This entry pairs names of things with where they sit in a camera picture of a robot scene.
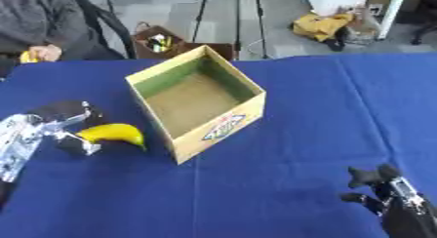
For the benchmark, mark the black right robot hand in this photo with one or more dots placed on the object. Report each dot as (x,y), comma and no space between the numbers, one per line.
(407,209)

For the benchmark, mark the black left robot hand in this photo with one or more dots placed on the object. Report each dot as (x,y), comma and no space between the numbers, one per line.
(67,111)

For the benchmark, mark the yellow toy banana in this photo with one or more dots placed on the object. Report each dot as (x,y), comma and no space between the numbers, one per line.
(114,132)

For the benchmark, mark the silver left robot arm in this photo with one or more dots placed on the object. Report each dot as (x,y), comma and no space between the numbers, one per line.
(18,141)

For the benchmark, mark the brown cardboard box with items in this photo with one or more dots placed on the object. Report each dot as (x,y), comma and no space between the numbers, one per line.
(159,42)

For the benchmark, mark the tan cardboard box green inside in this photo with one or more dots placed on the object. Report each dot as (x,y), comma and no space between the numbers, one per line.
(196,100)

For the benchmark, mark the person's hand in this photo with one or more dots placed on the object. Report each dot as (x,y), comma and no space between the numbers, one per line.
(45,52)

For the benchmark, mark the small yellow object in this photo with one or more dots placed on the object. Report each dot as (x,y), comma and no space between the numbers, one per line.
(26,57)

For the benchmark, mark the person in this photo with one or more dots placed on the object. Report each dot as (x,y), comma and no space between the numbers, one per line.
(43,19)

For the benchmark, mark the black chair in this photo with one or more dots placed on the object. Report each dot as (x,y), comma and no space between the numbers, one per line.
(108,22)

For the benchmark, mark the black office chair base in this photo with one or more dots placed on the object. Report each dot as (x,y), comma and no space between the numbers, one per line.
(424,29)

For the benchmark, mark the black tripod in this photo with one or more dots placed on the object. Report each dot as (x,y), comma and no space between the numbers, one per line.
(230,19)

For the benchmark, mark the yellow bag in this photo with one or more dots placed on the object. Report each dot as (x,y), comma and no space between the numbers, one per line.
(320,25)

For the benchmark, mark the white post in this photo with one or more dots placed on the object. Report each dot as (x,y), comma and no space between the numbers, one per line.
(393,12)

